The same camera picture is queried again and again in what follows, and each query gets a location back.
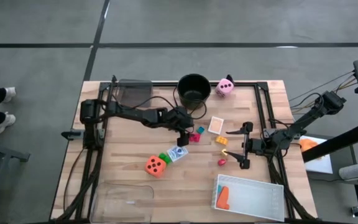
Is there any white perforated plastic bin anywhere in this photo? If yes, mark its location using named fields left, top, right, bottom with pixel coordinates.
left=211, top=174, right=285, bottom=223

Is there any clear plastic container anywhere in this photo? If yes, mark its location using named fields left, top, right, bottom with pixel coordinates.
left=89, top=182, right=155, bottom=224

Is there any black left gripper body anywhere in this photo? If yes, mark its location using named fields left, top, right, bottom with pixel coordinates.
left=165, top=106, right=195, bottom=135

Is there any orange object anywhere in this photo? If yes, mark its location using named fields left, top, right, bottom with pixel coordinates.
left=299, top=138, right=319, bottom=153

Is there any smoky translucent plastic container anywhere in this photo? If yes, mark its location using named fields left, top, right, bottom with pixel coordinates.
left=115, top=79, right=154, bottom=108

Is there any blue playing card box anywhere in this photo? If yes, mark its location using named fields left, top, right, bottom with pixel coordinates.
left=166, top=145, right=189, bottom=163

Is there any black metal beam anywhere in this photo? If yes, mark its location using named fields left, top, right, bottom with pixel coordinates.
left=301, top=121, right=358, bottom=163

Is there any white side table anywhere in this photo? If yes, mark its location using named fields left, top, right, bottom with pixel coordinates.
left=298, top=135, right=334, bottom=174

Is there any thin brown cable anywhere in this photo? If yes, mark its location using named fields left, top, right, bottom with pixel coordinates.
left=63, top=147, right=86, bottom=212

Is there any black aluminium table frame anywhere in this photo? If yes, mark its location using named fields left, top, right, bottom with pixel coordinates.
left=56, top=74, right=312, bottom=222

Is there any black jack-o-lantern bucket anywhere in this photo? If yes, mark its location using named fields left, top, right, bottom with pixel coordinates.
left=172, top=73, right=213, bottom=121

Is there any white paper roll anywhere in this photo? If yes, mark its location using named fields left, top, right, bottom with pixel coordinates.
left=339, top=162, right=358, bottom=180

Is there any pink plush die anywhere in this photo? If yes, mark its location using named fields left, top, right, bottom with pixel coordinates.
left=214, top=78, right=235, bottom=98

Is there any tan cable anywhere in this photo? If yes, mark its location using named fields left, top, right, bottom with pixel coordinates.
left=290, top=77, right=357, bottom=114

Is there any orange foam die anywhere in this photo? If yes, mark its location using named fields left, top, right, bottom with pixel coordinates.
left=144, top=154, right=167, bottom=179

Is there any large orange toy block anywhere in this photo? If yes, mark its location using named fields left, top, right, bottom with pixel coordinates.
left=216, top=185, right=231, bottom=210

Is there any small green toy block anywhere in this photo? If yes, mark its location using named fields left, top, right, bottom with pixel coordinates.
left=158, top=152, right=173, bottom=165

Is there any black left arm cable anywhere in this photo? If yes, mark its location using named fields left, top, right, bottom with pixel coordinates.
left=104, top=95, right=183, bottom=113

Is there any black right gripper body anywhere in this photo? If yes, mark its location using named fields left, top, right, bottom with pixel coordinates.
left=239, top=122, right=264, bottom=170

